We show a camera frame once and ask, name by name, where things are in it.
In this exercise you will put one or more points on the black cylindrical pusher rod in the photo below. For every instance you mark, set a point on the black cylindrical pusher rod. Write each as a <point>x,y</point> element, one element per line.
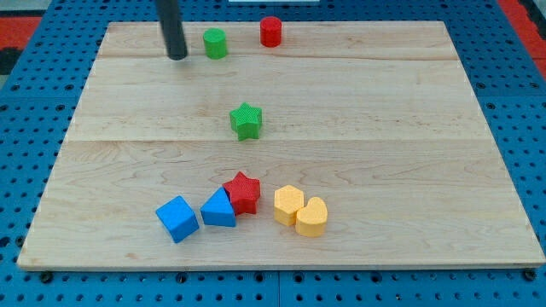
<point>170,20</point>

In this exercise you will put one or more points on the blue cube block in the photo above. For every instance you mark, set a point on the blue cube block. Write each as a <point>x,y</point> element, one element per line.
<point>178,218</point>

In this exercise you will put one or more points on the red star block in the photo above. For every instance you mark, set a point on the red star block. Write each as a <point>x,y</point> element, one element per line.
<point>243,193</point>

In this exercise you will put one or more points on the green star block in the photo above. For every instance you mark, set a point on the green star block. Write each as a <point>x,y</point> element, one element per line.
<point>246,121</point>

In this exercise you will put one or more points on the light wooden board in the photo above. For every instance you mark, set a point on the light wooden board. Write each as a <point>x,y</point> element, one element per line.
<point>377,118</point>

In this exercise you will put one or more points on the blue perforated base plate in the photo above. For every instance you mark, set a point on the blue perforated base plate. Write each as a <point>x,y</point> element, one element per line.
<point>41,93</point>

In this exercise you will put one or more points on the red cylinder block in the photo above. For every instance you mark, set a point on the red cylinder block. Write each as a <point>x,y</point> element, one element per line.
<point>270,31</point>

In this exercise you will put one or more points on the green cylinder block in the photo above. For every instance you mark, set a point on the green cylinder block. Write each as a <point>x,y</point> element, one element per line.
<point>215,43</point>

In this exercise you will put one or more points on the yellow heart block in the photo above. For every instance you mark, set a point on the yellow heart block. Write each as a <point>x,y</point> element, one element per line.
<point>311,220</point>

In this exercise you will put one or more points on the yellow hexagon block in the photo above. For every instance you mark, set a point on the yellow hexagon block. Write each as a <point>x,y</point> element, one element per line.
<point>287,201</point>

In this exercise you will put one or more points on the blue triangle block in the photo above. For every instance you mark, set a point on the blue triangle block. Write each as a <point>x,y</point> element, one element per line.
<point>218,211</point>

